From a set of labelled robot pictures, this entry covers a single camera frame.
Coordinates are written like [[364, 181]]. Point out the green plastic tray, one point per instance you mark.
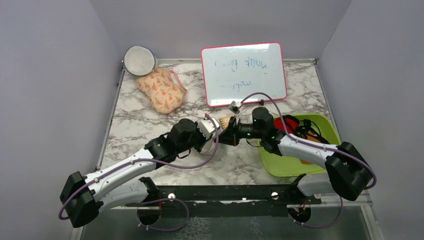
[[285, 166]]

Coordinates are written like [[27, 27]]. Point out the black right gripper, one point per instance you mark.
[[230, 135]]

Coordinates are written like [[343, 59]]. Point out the black mounting rail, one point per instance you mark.
[[215, 201]]

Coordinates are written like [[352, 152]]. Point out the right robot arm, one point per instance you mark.
[[347, 173]]

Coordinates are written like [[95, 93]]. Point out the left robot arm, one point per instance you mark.
[[84, 196]]

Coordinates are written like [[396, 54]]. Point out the grey rimmed mesh laundry bag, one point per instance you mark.
[[139, 61]]

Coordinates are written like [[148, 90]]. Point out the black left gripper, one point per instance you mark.
[[203, 140]]

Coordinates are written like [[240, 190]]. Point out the pink framed whiteboard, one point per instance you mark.
[[248, 72]]

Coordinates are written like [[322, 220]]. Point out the red and black bra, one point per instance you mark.
[[304, 128]]

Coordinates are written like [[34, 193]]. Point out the peach floral bra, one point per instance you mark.
[[163, 88]]

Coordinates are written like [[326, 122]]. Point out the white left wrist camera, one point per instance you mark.
[[208, 127]]

